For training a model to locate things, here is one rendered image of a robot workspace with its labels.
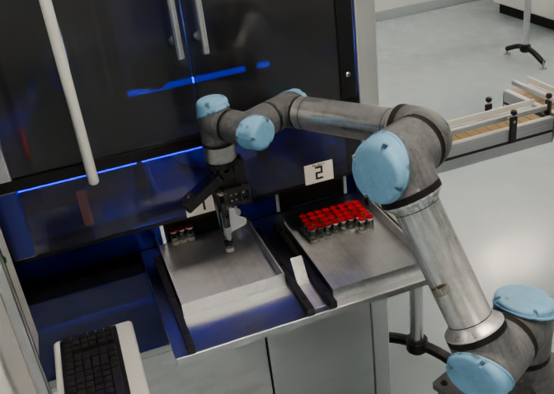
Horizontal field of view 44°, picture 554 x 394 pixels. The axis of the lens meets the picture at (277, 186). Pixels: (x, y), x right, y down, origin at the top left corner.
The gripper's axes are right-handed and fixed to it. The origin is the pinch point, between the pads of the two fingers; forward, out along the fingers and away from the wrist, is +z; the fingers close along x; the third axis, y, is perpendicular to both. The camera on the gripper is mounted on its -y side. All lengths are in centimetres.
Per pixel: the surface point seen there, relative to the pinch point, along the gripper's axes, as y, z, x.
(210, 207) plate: 0.3, 0.0, 15.0
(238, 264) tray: 2.9, 12.1, 3.3
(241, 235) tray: 7.6, 12.1, 16.6
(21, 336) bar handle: -45, -15, -39
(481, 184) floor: 173, 100, 140
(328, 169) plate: 34.7, -1.9, 15.0
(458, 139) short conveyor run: 85, 7, 29
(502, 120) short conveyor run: 101, 5, 28
